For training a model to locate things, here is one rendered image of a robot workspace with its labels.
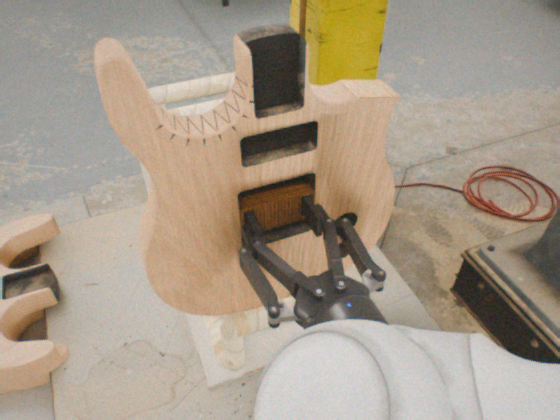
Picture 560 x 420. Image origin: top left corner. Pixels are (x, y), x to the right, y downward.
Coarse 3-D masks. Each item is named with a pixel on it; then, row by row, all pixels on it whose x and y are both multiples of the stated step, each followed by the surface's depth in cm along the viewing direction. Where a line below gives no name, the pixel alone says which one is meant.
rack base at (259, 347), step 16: (192, 320) 82; (192, 336) 80; (208, 336) 80; (256, 336) 80; (272, 336) 80; (288, 336) 80; (208, 352) 78; (256, 352) 78; (272, 352) 78; (208, 368) 76; (224, 368) 76; (256, 368) 76; (208, 384) 74; (224, 384) 74
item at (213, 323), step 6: (204, 318) 79; (210, 318) 78; (216, 318) 78; (222, 318) 79; (210, 324) 78; (216, 324) 77; (210, 330) 77; (216, 330) 76; (210, 336) 77; (216, 336) 76; (216, 342) 75; (216, 348) 75; (216, 354) 74; (222, 354) 74; (222, 360) 73; (228, 360) 73; (222, 366) 74; (228, 366) 74
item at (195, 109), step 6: (210, 102) 81; (216, 102) 81; (180, 108) 80; (186, 108) 80; (192, 108) 80; (198, 108) 80; (204, 108) 81; (210, 108) 81; (180, 114) 79; (186, 114) 80; (192, 114) 80; (198, 114) 80
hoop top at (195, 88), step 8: (232, 72) 89; (192, 80) 87; (200, 80) 87; (208, 80) 87; (216, 80) 87; (224, 80) 88; (232, 80) 88; (152, 88) 85; (160, 88) 85; (168, 88) 85; (176, 88) 85; (184, 88) 86; (192, 88) 86; (200, 88) 86; (208, 88) 87; (216, 88) 88; (224, 88) 88; (152, 96) 84; (160, 96) 85; (168, 96) 85; (176, 96) 86; (184, 96) 86; (192, 96) 87; (200, 96) 88
